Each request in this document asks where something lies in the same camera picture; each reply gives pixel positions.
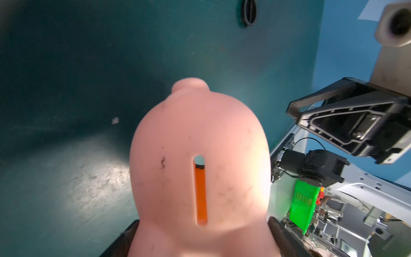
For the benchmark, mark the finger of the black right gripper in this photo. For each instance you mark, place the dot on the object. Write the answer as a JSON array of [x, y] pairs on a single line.
[[359, 118]]

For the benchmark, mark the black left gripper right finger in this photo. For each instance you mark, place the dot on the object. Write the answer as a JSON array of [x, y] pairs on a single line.
[[288, 243]]

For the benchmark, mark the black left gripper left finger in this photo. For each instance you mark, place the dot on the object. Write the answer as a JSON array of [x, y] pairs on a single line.
[[121, 246]]

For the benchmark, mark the pink piggy bank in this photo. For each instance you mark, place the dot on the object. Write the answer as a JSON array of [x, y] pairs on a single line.
[[200, 176]]

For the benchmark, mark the right small circuit board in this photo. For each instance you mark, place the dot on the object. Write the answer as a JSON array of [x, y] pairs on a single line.
[[305, 200]]

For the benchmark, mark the black round plug upper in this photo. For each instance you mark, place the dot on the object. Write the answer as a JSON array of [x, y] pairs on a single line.
[[248, 12]]

